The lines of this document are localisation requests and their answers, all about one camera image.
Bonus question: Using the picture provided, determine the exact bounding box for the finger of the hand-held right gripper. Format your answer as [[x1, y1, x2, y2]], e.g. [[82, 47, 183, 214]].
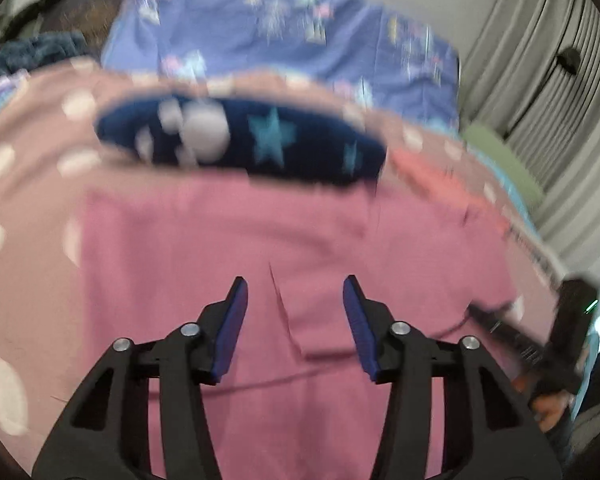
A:
[[467, 302, 547, 361]]

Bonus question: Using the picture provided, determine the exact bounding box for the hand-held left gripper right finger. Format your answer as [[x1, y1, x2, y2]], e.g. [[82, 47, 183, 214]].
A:
[[342, 275, 563, 480]]

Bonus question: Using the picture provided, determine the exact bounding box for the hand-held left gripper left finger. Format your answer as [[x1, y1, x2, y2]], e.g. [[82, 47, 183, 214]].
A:
[[32, 276, 249, 480]]

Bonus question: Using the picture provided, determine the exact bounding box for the pink garment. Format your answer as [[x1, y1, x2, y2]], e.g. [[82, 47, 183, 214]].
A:
[[80, 170, 518, 480]]

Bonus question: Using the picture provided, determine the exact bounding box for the coral folded cloth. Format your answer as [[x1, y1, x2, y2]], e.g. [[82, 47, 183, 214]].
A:
[[387, 149, 516, 241]]

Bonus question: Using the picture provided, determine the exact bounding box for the grey curtain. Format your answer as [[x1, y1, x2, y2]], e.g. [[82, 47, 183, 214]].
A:
[[460, 0, 600, 281]]

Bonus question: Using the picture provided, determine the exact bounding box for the green pillow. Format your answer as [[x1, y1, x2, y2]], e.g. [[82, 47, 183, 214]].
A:
[[461, 122, 546, 206]]

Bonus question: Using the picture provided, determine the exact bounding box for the navy star-print garment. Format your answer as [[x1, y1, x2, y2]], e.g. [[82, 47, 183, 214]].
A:
[[94, 91, 388, 188]]

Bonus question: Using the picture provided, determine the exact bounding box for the pink white-dotted blanket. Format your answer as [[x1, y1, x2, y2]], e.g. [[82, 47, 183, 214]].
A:
[[0, 60, 576, 461]]

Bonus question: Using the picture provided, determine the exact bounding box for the black stand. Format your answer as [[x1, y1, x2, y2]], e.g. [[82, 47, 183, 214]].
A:
[[500, 47, 583, 136]]

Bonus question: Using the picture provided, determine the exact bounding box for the purple tree-print pillow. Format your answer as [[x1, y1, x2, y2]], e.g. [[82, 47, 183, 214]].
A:
[[101, 0, 462, 131]]

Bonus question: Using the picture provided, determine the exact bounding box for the dark blue clothing pile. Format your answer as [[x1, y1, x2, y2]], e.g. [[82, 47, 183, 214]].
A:
[[0, 32, 88, 81]]

